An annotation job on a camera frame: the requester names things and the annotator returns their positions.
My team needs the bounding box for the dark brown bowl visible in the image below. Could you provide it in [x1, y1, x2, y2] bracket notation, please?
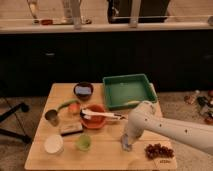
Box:
[73, 82, 94, 101]

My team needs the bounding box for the small grey-blue towel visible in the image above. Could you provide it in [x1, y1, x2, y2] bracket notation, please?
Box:
[121, 134, 132, 152]

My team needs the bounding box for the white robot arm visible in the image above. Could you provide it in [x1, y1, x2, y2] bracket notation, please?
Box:
[121, 101, 213, 156]

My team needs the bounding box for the small red dish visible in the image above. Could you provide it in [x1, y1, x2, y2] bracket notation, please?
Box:
[41, 19, 53, 25]

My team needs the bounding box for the metal measuring cup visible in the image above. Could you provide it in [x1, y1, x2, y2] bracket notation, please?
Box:
[45, 109, 59, 127]

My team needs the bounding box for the orange bowl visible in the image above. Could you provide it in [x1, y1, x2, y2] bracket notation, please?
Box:
[80, 105, 106, 129]

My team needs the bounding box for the green plastic tray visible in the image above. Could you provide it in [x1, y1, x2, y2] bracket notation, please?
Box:
[103, 74, 157, 110]

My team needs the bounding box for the dark rectangular eraser block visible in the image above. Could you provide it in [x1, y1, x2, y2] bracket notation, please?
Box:
[60, 122, 83, 136]

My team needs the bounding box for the white paper cup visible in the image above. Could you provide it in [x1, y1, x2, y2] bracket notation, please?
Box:
[44, 134, 63, 154]

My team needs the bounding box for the green-handled orange toy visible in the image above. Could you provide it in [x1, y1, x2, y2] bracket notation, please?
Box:
[57, 99, 80, 115]

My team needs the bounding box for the green plastic cup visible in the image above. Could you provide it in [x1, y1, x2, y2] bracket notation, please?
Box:
[76, 134, 91, 151]

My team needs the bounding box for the bunch of red grapes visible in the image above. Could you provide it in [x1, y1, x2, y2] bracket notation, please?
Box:
[145, 143, 174, 159]

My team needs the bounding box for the black chair base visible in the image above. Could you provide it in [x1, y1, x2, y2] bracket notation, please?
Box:
[0, 98, 31, 144]

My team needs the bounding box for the blue sponge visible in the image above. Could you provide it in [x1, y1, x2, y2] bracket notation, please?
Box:
[75, 86, 91, 95]

